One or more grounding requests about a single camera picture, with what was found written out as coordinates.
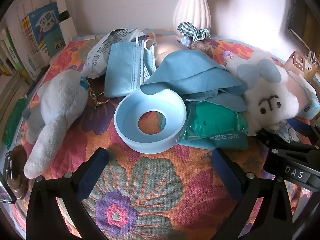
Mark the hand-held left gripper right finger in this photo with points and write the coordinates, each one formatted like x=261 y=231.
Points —
x=225 y=175

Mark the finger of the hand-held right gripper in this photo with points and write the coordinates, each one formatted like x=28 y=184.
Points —
x=275 y=142
x=311 y=132

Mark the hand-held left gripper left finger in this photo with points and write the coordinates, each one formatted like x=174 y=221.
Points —
x=92 y=172

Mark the white plush bear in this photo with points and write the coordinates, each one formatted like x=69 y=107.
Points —
x=267 y=97

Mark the green tissue packet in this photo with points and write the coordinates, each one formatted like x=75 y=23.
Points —
x=212 y=125

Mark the teal cloth bag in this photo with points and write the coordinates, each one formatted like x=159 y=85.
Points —
x=190 y=72

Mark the white packaged face mask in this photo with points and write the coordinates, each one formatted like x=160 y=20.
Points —
x=165 y=52

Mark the white blue tissue pack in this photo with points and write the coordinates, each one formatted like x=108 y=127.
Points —
x=307 y=100

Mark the floral quilted tablecloth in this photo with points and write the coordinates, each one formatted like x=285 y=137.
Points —
x=150 y=180

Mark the grey plush elephant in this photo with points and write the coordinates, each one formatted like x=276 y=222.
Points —
x=57 y=110

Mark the brown leather key pouch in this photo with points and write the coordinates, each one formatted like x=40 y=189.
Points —
x=18 y=160

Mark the dark flat device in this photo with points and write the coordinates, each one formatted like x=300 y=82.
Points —
x=5 y=192

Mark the green plastic sheet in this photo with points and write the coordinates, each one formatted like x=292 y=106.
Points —
x=15 y=120

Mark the purple packet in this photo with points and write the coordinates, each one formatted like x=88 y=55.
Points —
x=228 y=56

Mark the brown fuzzy scrunchie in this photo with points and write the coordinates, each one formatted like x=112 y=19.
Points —
x=202 y=45

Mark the striped fabric scrunchie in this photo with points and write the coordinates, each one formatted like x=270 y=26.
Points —
x=195 y=31

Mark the row of books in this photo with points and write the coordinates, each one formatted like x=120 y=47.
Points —
x=17 y=55

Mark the white book stand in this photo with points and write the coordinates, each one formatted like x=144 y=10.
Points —
x=68 y=26

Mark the blue cover workbook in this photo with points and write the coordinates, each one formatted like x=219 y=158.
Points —
x=46 y=27

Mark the white ribbed vase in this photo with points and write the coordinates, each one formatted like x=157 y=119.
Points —
x=192 y=10

